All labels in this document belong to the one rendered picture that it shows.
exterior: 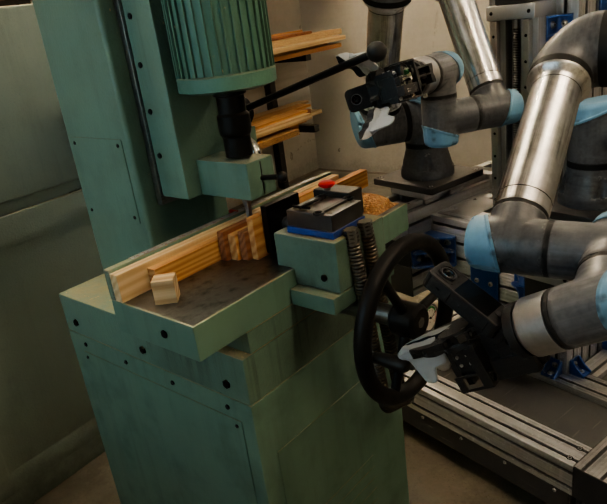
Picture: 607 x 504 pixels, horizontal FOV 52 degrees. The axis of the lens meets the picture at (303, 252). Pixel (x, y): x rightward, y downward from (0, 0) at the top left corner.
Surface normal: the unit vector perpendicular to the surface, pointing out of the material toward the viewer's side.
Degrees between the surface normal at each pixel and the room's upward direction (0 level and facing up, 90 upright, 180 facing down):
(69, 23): 90
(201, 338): 90
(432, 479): 0
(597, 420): 0
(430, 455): 0
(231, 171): 90
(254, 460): 90
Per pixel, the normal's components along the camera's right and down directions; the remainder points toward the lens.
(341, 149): -0.60, 0.36
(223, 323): 0.76, 0.14
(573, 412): -0.12, -0.92
